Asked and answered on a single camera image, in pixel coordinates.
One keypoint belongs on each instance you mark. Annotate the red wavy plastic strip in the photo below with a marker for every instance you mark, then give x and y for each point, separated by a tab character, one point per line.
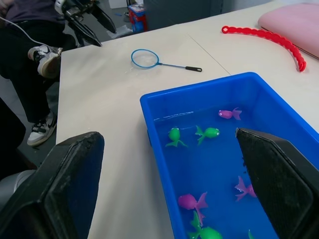
279	37

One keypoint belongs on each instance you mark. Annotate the blue plastic tub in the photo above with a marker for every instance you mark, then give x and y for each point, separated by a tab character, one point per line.
211	164

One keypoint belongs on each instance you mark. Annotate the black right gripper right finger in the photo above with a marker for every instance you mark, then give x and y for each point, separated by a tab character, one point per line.
281	179

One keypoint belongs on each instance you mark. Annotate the pink soft pad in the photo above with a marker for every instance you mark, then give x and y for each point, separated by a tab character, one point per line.
296	22

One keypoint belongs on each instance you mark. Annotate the small purple toy fish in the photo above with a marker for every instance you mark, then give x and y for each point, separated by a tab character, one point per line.
226	114

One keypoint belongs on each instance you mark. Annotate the dark grey cabinet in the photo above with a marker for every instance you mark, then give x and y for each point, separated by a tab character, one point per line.
179	12

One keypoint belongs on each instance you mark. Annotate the blue and red box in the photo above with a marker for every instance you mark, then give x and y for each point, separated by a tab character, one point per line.
137	17

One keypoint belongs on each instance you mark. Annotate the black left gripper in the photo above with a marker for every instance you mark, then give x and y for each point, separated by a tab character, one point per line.
77	8

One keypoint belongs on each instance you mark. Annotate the seated person in dark clothes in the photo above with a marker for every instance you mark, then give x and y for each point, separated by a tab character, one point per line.
22	82

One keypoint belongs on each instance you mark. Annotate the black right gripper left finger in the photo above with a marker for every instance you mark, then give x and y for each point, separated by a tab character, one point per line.
62	189

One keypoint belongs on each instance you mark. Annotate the green toy fish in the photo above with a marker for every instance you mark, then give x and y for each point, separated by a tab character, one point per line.
174	135
208	232
209	132

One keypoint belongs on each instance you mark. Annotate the silver robot body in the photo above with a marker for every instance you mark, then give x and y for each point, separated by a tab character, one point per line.
12	186

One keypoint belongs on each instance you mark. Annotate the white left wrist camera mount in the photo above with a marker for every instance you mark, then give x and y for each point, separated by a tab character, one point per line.
59	5

